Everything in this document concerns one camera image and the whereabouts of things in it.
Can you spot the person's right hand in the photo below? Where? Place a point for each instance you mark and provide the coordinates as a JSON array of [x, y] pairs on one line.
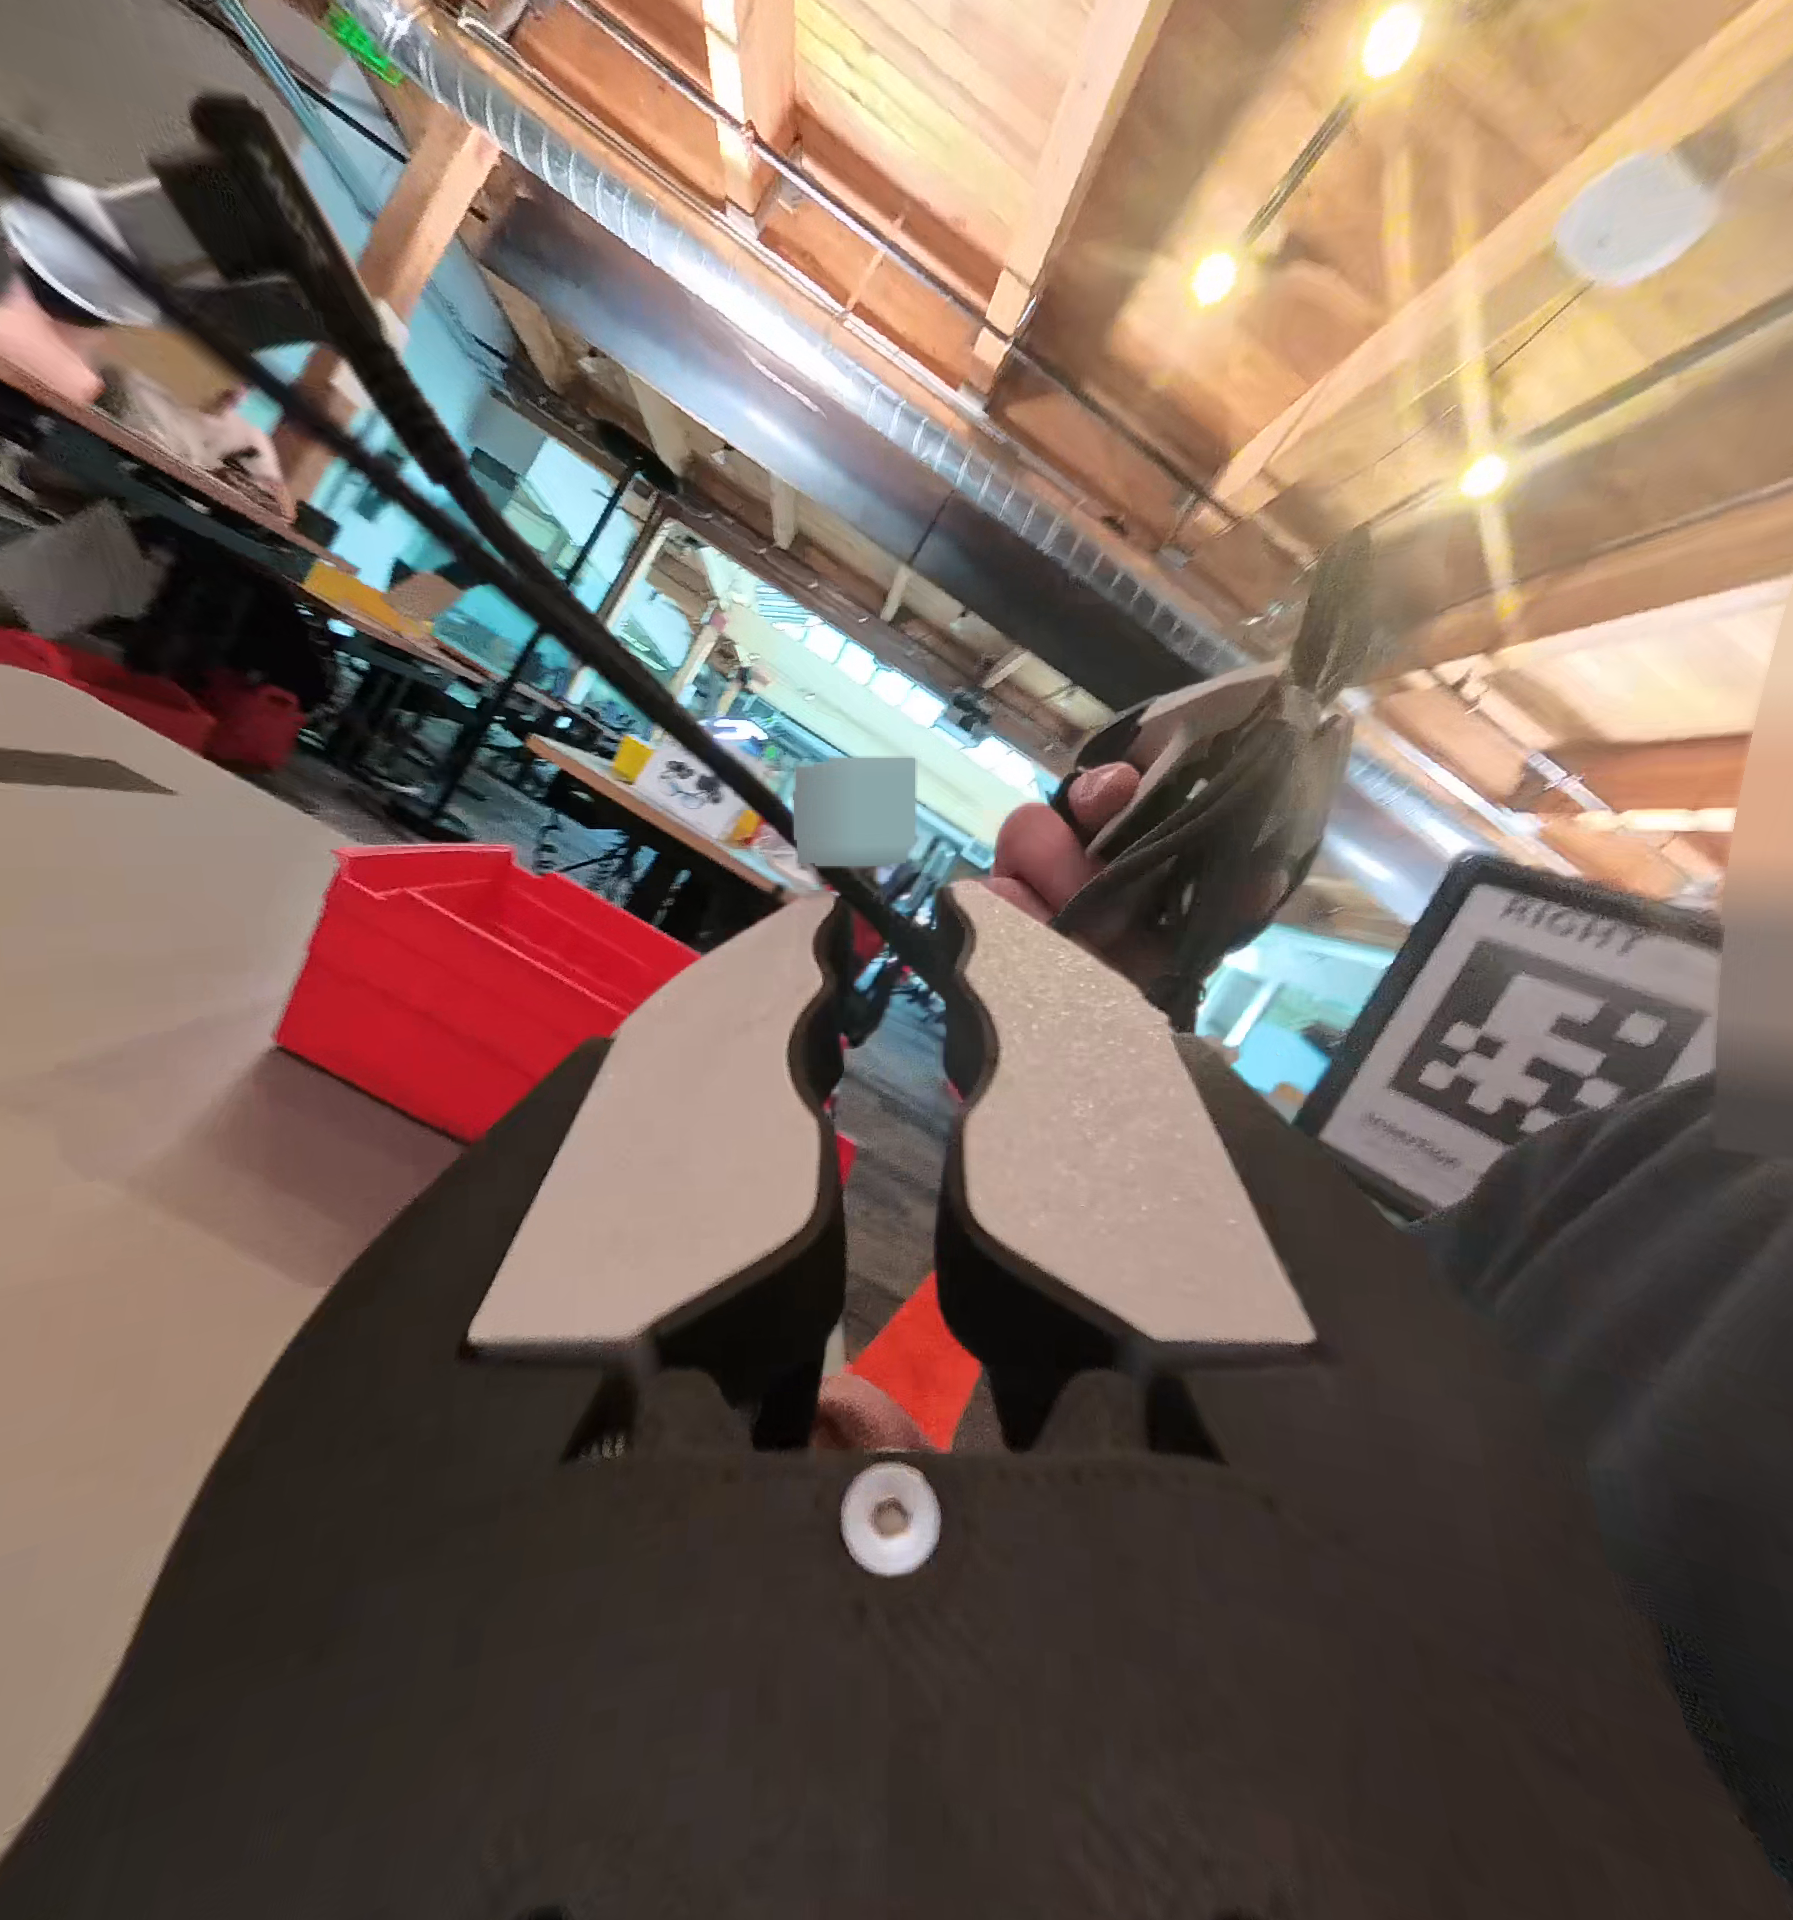
[[1046, 855]]

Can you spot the red plastic bin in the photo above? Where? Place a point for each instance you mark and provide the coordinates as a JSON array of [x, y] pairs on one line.
[[447, 990]]

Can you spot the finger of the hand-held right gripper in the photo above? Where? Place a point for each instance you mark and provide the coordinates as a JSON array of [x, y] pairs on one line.
[[1128, 892], [1195, 735]]

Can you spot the red plastic crates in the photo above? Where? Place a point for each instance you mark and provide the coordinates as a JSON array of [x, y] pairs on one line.
[[146, 699]]

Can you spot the black pole stand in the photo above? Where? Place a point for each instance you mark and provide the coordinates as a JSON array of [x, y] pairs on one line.
[[537, 644]]

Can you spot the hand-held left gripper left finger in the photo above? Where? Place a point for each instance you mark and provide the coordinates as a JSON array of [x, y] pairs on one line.
[[658, 1184]]

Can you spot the white printed box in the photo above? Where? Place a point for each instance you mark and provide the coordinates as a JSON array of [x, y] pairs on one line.
[[694, 787]]

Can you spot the pink mannequin head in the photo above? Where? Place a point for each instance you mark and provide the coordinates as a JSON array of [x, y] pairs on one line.
[[41, 300]]

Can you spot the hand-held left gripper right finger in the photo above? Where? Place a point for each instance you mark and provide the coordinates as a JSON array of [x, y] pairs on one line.
[[1137, 1184]]

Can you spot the black white marker sign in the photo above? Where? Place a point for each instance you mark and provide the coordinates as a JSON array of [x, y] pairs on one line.
[[1525, 1035]]

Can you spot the silver ventilation duct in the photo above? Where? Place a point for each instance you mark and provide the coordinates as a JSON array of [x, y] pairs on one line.
[[835, 375]]

